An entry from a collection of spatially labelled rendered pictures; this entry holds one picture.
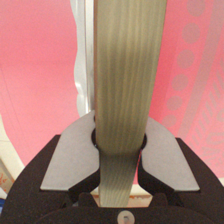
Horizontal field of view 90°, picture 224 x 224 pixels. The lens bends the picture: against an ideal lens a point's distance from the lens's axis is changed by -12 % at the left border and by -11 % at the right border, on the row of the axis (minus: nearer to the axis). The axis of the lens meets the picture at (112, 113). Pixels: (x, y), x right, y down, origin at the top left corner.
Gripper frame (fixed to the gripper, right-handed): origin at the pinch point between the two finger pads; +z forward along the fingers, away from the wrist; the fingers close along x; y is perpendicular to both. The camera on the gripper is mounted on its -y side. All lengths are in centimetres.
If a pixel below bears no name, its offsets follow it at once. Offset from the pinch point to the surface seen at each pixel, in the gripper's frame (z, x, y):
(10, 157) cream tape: 4.7, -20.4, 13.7
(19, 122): 4.8, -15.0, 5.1
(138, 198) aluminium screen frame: 3.8, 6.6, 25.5
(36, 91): 4.8, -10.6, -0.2
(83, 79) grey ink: 4.5, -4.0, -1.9
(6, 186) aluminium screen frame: 2.1, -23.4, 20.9
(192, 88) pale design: 4.8, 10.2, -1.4
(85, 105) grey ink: 4.4, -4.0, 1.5
